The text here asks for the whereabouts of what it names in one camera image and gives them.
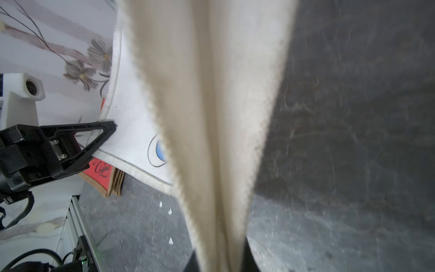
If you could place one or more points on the aluminium mounting rail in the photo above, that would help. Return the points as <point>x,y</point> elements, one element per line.
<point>76,246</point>

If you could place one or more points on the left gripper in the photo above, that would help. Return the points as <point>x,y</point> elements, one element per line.
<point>34,155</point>

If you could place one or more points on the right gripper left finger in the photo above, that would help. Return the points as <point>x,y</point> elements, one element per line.
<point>192,265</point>

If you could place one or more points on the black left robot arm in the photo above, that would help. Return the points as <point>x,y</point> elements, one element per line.
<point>42,226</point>

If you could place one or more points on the white Doraemon canvas bag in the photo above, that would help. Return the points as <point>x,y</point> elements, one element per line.
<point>192,91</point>

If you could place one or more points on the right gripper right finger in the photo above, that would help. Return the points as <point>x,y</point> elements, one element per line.
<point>248,262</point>

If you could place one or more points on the red jute Christmas bag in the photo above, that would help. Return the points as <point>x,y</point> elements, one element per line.
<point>105,178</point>

